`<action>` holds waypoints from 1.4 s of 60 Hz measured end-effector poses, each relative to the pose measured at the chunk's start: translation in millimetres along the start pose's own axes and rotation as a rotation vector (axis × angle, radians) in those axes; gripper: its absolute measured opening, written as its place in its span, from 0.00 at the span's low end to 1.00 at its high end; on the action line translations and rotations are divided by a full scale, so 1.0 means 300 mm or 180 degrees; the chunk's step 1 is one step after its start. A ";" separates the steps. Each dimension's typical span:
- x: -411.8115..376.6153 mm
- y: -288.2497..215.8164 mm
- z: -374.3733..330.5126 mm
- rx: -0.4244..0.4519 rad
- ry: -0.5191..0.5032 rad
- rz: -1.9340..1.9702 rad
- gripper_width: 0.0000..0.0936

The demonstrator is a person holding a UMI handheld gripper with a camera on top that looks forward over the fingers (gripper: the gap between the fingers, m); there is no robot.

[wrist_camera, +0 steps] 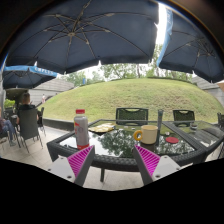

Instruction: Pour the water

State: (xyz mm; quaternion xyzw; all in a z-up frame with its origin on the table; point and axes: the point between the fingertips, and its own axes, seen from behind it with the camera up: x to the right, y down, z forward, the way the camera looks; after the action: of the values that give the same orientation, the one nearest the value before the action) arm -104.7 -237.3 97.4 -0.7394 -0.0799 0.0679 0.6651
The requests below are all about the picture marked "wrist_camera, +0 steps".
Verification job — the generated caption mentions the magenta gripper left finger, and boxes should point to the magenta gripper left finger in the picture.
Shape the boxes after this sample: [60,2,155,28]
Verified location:
[47,144,96,187]

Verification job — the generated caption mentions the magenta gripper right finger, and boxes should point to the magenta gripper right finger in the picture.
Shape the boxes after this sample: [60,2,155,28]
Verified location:
[132,144,181,186]

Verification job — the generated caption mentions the red round coaster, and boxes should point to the red round coaster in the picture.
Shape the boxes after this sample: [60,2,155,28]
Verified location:
[166,137,179,144]

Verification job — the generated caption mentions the clear bottle red cap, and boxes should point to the clear bottle red cap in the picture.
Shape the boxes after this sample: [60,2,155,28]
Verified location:
[74,109,89,150]

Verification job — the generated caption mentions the black glass-top wicker table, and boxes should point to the black glass-top wicker table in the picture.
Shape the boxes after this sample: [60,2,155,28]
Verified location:
[46,118,208,183]

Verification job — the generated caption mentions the yellow paper on table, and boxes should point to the yellow paper on table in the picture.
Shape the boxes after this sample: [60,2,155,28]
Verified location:
[89,123,115,133]

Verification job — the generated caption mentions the grey umbrella pole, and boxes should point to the grey umbrella pole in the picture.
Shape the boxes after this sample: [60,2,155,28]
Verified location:
[156,109,163,145]

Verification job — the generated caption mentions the black wicker chair centre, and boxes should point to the black wicker chair centre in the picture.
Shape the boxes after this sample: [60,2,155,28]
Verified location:
[116,107,148,125]

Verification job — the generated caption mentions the black wicker chair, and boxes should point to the black wicker chair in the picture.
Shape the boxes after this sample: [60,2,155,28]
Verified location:
[173,109,195,126]
[116,107,148,125]

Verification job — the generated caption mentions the black wicker chair right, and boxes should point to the black wicker chair right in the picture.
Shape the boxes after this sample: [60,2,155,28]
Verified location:
[173,109,195,126]

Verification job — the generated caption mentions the small dark ashtray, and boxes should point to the small dark ashtray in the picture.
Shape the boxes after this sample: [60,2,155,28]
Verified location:
[190,123,198,130]

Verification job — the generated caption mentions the black chair with person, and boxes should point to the black chair with person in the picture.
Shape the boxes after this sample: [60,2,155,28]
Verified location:
[19,109,41,148]

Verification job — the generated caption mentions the seated person black shirt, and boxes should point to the seated person black shirt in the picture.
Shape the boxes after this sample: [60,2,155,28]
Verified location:
[16,92,35,124]

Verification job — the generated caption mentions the seated person far left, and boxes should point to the seated person far left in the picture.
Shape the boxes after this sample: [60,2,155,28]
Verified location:
[0,107,16,146]

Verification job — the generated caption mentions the navy patio umbrella left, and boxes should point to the navy patio umbrella left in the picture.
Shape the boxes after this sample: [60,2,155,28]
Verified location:
[2,65,57,89]

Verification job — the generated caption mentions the navy patio umbrella right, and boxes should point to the navy patio umbrella right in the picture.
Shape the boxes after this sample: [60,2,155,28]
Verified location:
[157,9,224,83]

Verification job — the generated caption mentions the large navy patio umbrella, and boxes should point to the large navy patio umbrella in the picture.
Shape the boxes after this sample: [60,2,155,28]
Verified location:
[6,0,159,74]

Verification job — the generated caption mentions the cream mug yellow handle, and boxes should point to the cream mug yellow handle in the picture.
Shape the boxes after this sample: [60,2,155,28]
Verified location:
[133,125,158,144]

